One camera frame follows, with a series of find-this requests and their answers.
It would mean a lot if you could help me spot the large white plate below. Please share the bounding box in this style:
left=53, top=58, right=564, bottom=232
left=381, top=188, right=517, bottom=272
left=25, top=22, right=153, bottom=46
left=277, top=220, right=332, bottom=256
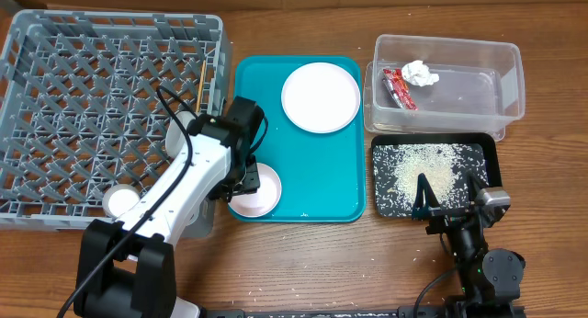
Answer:
left=281, top=62, right=360, bottom=134

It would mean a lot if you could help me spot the grey-green bowl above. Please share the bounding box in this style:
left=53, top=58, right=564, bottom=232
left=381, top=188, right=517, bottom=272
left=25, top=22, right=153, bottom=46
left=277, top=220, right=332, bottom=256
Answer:
left=164, top=111, right=195, bottom=159

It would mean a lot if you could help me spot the teal plastic tray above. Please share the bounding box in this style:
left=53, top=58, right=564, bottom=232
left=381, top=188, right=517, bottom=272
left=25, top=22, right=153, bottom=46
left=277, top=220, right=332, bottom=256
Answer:
left=230, top=56, right=367, bottom=222

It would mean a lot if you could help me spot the black plastic tray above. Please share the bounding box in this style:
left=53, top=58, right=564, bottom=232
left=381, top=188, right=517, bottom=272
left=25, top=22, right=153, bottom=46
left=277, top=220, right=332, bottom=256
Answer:
left=370, top=132, right=502, bottom=208

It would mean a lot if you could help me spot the small pink plate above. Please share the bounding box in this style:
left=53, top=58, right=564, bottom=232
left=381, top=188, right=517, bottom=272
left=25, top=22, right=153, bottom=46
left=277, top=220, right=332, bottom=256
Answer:
left=229, top=163, right=282, bottom=218

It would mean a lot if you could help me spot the clear plastic bin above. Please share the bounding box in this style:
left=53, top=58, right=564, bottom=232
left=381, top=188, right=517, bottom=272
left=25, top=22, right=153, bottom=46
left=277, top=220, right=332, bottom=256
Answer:
left=363, top=34, right=526, bottom=141

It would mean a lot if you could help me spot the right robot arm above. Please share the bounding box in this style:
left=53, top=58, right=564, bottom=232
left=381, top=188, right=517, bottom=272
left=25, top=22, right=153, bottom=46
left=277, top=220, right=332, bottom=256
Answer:
left=411, top=174, right=526, bottom=317

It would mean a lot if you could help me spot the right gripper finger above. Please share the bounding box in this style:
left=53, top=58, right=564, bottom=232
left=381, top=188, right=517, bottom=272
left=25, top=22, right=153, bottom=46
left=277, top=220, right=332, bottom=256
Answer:
left=412, top=173, right=441, bottom=220
left=467, top=172, right=488, bottom=206

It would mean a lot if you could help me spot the red snack wrapper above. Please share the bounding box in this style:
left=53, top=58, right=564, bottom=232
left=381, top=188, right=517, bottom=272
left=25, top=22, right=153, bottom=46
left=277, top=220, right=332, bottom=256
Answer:
left=382, top=68, right=417, bottom=110

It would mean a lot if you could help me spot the crumpled white tissue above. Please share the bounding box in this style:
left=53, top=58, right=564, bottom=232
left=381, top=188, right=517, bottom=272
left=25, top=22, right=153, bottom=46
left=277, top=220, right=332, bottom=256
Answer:
left=401, top=60, right=440, bottom=87

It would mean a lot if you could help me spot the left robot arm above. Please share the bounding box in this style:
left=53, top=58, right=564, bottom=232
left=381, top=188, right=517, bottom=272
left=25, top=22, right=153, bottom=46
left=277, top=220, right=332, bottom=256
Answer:
left=64, top=97, right=266, bottom=317

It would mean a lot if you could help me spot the grey plastic dish rack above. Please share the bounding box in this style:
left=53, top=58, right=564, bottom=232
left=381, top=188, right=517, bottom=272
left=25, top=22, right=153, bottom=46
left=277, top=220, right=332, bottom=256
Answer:
left=1, top=10, right=232, bottom=231

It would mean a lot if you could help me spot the pile of rice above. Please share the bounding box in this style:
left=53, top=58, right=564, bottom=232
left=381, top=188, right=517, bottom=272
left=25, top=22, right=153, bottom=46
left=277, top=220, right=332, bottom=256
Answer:
left=372, top=143, right=488, bottom=218

